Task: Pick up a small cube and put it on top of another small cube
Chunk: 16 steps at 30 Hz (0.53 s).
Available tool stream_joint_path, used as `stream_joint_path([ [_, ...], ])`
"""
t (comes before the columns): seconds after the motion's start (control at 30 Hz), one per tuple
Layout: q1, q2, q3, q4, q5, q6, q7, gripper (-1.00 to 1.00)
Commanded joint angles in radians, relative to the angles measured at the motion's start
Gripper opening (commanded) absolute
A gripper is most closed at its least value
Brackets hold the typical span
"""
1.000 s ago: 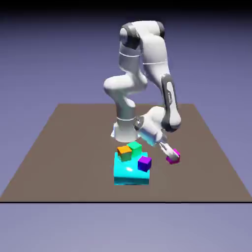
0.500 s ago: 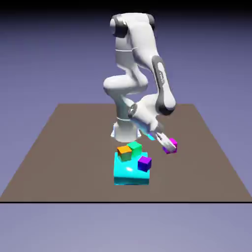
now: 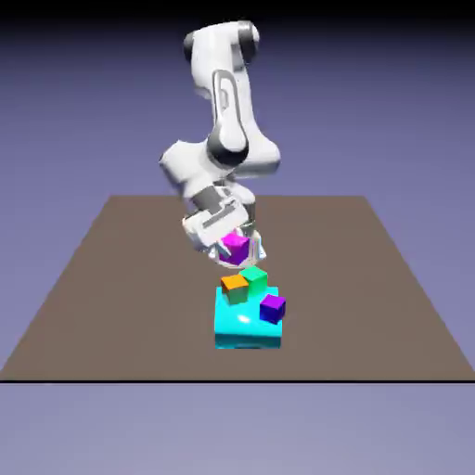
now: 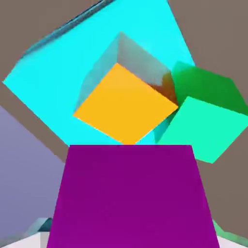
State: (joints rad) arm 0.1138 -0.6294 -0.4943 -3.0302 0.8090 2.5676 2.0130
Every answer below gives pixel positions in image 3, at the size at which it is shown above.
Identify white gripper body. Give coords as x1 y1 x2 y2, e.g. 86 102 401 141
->
182 202 250 254

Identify small magenta cube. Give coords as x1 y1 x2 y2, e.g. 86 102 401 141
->
218 232 250 267

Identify small orange cube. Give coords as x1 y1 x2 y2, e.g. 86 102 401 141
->
220 274 250 306

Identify small green cube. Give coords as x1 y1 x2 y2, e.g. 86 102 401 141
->
239 265 269 298

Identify small purple cube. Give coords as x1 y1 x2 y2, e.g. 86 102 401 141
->
258 293 287 326

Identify large cyan box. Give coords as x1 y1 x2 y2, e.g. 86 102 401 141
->
213 285 283 351

